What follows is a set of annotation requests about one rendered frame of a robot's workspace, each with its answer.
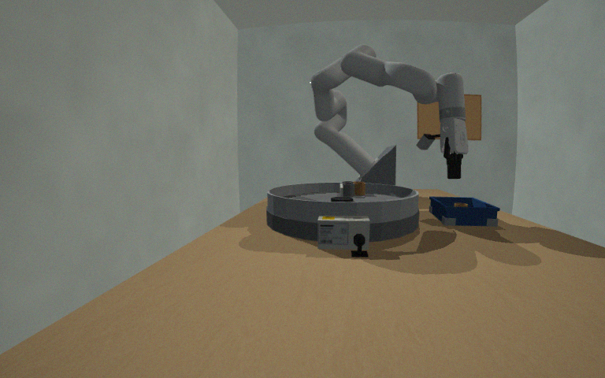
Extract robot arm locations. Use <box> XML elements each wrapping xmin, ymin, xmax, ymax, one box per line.
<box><xmin>310</xmin><ymin>44</ymin><xmax>466</xmax><ymax>179</ymax></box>

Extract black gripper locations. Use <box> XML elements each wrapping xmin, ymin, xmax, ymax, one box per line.
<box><xmin>440</xmin><ymin>117</ymin><xmax>468</xmax><ymax>179</ymax></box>

